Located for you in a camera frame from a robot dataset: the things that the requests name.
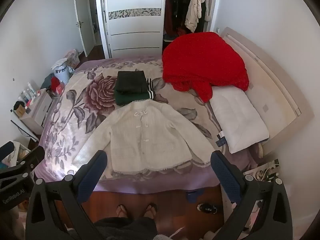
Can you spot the row of toiletry bottles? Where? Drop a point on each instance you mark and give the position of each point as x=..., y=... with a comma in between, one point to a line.
x=28, y=93

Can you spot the floral fabric bin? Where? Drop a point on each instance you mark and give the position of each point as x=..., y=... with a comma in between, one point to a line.
x=21, y=153

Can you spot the person's black fleece garment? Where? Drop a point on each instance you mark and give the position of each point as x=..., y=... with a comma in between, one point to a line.
x=125, y=228

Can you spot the grey cloth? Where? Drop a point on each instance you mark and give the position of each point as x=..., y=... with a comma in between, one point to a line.
x=46, y=82

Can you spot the hanging beige coat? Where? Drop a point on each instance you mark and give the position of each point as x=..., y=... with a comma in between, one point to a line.
x=193, y=10

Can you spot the white pillow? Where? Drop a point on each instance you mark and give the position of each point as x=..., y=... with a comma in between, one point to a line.
x=235, y=117

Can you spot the folded green sweater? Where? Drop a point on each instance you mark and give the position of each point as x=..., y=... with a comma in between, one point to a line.
x=125, y=98

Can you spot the folded dark garment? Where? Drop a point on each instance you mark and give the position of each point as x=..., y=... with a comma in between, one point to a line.
x=130, y=81

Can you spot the person's left foot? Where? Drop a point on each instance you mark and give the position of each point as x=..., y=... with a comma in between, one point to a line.
x=122, y=211

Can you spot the black sneaker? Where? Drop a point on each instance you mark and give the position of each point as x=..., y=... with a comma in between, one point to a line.
x=207, y=208

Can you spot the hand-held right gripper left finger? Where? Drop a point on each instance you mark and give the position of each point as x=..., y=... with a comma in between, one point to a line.
x=91, y=177

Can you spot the white nightstand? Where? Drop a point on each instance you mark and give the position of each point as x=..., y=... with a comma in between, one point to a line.
x=37, y=110

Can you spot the dark hanging clothes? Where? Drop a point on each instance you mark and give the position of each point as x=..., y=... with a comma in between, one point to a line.
x=175, y=10

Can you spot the red cloth item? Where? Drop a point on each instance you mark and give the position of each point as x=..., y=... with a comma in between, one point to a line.
x=56, y=82

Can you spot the white room door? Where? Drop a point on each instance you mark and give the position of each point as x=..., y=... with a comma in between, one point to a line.
x=85, y=17

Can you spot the cluttered small box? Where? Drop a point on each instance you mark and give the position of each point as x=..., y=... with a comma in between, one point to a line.
x=265, y=171

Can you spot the red blanket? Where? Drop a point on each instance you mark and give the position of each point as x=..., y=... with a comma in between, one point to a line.
x=200, y=60

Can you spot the black cloth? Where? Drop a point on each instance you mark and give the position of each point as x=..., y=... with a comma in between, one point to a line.
x=18, y=105

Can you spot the white fuzzy jacket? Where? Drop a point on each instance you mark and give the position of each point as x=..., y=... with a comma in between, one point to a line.
x=140, y=135

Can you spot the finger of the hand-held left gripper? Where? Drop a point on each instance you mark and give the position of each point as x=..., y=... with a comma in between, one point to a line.
x=35, y=155
x=6, y=150

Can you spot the beige bed headboard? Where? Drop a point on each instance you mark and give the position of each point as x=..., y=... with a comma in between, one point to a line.
x=275, y=92

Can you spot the floral plush blanket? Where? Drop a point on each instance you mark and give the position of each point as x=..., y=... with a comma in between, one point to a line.
x=82, y=97

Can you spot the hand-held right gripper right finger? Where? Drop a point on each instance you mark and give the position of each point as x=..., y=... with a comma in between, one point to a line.
x=225, y=177

